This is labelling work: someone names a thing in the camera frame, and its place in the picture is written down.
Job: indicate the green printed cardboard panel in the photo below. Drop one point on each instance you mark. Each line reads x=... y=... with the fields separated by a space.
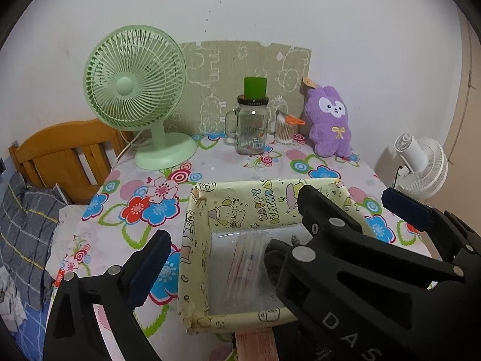
x=225 y=67

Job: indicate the yellow printed fabric storage box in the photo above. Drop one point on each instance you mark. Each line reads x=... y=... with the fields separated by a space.
x=240 y=210

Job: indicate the floral tablecloth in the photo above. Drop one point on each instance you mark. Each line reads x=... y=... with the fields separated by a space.
x=225 y=169

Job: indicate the green plastic cup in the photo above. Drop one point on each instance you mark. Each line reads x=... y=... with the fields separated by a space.
x=255 y=86

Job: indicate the black cloth bundle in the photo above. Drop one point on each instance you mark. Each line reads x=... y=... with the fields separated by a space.
x=272 y=257

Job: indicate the clear cotton swab container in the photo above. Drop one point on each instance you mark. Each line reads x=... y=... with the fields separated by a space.
x=285 y=131

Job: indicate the grey plaid pillow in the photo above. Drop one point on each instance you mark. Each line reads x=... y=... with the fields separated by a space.
x=26 y=225

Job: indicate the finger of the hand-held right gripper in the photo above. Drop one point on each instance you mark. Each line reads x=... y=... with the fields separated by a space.
x=338 y=248
x=407 y=208

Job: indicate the wooden bed headboard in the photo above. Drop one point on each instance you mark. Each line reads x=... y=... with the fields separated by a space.
x=49 y=150

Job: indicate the white crumpled cloth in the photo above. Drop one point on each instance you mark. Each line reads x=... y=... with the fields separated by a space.
x=13 y=301

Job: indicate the clear plastic bag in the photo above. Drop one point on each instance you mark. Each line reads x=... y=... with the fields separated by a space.
x=240 y=267

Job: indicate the pink packet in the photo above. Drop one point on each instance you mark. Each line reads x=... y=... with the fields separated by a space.
x=255 y=346

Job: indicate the blue bedsheet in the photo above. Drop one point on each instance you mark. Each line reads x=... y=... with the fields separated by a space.
x=34 y=323

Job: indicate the glass jar mug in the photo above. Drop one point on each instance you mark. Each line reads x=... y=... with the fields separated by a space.
x=250 y=128

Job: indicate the white standing fan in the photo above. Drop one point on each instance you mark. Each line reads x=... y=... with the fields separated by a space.
x=424 y=165

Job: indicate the green desk fan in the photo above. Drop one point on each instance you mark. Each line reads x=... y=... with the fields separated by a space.
x=127 y=82

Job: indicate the purple plush rabbit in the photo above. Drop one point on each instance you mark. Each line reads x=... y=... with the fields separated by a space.
x=330 y=124

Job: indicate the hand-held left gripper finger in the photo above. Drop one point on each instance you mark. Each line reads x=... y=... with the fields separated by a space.
x=144 y=270

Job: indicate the beige wooden door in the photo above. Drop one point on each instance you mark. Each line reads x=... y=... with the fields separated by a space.
x=469 y=120

